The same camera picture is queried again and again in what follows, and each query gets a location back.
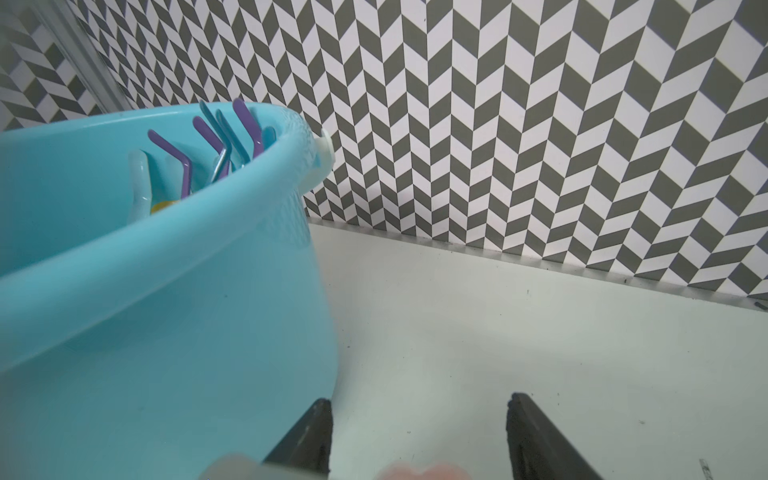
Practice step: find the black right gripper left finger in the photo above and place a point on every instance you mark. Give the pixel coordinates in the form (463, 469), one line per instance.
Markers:
(307, 445)

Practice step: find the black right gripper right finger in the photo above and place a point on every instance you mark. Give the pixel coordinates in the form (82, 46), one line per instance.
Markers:
(537, 449)

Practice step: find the purple fork pink handle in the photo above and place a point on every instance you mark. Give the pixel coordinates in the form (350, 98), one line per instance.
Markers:
(185, 160)

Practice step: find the teal fork yellow handle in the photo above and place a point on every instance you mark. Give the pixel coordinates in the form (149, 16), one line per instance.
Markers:
(231, 154)

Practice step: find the light blue plastic bucket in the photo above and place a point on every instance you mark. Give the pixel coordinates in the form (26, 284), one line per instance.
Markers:
(139, 346)

